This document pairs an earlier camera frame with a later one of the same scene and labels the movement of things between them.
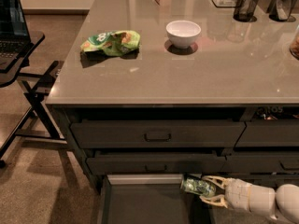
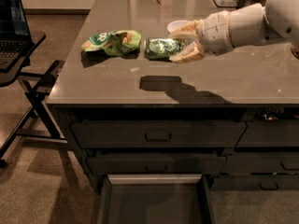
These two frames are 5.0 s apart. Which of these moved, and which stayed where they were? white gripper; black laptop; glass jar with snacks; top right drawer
Moved: white gripper
Stayed: top right drawer; black laptop; glass jar with snacks
